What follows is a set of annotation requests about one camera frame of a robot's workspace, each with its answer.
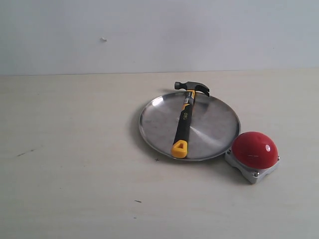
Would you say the black yellow claw hammer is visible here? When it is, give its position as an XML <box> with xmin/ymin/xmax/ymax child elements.
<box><xmin>171</xmin><ymin>82</ymin><xmax>209</xmax><ymax>159</ymax></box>

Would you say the red dome push button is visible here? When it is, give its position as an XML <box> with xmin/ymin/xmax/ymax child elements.
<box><xmin>231</xmin><ymin>131</ymin><xmax>279</xmax><ymax>169</ymax></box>

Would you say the grey button base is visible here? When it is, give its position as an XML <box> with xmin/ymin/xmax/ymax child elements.
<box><xmin>224</xmin><ymin>149</ymin><xmax>280</xmax><ymax>184</ymax></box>

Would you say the round steel plate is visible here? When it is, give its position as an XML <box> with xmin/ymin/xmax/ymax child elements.
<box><xmin>139</xmin><ymin>91</ymin><xmax>241</xmax><ymax>162</ymax></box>

